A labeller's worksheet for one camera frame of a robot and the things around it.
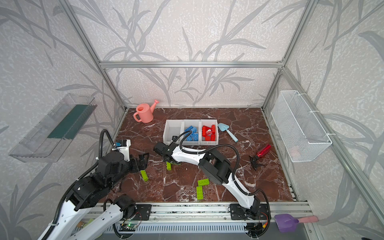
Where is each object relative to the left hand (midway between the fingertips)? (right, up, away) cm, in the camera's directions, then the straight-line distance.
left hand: (145, 151), depth 69 cm
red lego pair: (+35, +9, +36) cm, 51 cm away
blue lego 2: (+23, +4, +30) cm, 38 cm away
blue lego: (+18, +9, +33) cm, 38 cm away
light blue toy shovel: (+42, +10, +36) cm, 57 cm away
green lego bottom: (+25, -24, +10) cm, 36 cm away
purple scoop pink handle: (+67, -35, +1) cm, 76 cm away
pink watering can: (-14, +20, +35) cm, 43 cm away
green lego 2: (-6, -17, +15) cm, 23 cm away
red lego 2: (+34, +3, +33) cm, 47 cm away
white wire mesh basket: (+69, +8, -8) cm, 70 cm away
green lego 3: (+28, -21, +14) cm, 37 cm away
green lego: (+7, -12, +18) cm, 23 cm away
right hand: (+8, -5, +26) cm, 28 cm away
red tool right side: (+66, -5, +24) cm, 70 cm away
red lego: (+28, +8, +30) cm, 42 cm away
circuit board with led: (-9, -37, +1) cm, 38 cm away
